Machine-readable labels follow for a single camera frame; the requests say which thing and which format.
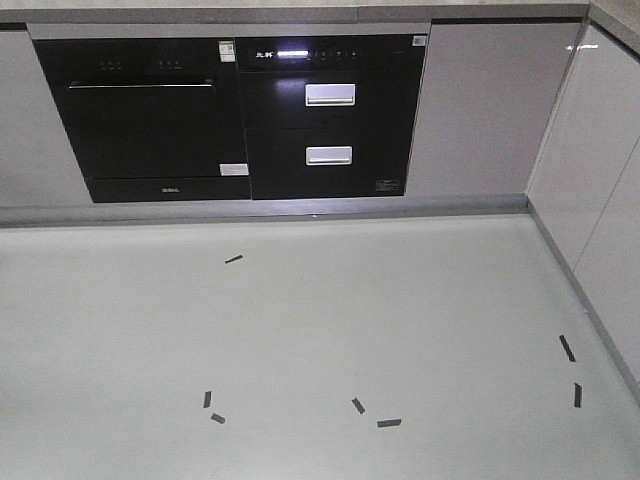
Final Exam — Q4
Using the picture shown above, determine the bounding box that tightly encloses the black built-in dishwasher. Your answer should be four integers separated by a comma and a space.
34, 38, 251, 203

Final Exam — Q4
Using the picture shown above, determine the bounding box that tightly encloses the upper silver drawer handle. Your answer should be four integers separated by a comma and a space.
305, 83, 356, 107

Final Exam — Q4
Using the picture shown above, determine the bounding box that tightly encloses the black disinfection cabinet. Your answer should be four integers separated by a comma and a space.
235, 33, 428, 200

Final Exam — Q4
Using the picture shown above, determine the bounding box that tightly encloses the lower silver drawer handle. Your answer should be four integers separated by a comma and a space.
305, 146, 353, 166

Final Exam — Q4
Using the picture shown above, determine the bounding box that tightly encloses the silver drawer handle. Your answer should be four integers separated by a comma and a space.
305, 146, 353, 166
305, 83, 356, 107

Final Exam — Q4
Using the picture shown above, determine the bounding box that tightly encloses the black floor tape strip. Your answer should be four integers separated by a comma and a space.
224, 254, 244, 264

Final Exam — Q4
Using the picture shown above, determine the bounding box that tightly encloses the grey cabinet door panel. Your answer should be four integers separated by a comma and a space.
406, 22, 580, 197

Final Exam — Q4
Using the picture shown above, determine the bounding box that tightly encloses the white side cabinet panel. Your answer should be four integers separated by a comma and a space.
528, 26, 639, 376

